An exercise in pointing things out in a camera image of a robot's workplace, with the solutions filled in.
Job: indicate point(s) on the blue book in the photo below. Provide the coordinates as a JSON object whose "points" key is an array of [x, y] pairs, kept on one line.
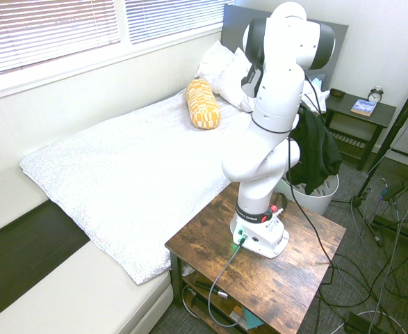
{"points": [[363, 108]]}

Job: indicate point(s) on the black floor box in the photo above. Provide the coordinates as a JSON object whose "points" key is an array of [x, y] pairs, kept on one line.
{"points": [[360, 323]]}

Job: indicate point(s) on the rustic wooden side table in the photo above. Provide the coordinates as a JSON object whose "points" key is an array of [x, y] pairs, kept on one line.
{"points": [[276, 285]]}

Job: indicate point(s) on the black alarm clock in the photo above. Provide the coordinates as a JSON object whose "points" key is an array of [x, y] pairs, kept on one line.
{"points": [[375, 95]]}

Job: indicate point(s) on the yellow white patterned bolster pillow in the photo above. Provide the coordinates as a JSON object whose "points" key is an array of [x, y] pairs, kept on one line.
{"points": [[203, 104]]}

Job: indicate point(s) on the black nightstand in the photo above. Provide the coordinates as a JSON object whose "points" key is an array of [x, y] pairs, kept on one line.
{"points": [[381, 115]]}

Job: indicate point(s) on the wide white window blinds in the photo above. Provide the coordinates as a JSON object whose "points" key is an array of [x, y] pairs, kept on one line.
{"points": [[50, 35]]}

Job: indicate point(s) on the small dark box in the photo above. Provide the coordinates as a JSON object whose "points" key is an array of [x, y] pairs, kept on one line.
{"points": [[337, 93]]}

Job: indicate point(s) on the black power adapter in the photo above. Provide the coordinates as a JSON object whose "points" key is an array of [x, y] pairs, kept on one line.
{"points": [[392, 190]]}

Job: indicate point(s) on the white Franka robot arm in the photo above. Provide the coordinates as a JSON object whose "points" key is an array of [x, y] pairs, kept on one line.
{"points": [[273, 104]]}

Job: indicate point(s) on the white perforated laundry basket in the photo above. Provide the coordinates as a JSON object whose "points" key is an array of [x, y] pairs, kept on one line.
{"points": [[318, 202]]}

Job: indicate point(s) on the black shorts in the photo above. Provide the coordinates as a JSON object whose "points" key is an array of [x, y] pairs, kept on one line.
{"points": [[315, 149]]}

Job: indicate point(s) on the dark grey headboard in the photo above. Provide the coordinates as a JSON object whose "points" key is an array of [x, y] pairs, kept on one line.
{"points": [[231, 31]]}

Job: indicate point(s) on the black camera stand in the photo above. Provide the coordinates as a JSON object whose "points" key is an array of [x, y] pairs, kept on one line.
{"points": [[395, 128]]}

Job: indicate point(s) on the white circle-patterned bedsheet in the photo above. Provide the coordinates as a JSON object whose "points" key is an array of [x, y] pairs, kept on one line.
{"points": [[120, 174]]}

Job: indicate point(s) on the teal paper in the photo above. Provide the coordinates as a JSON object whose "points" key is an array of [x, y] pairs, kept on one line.
{"points": [[252, 320]]}

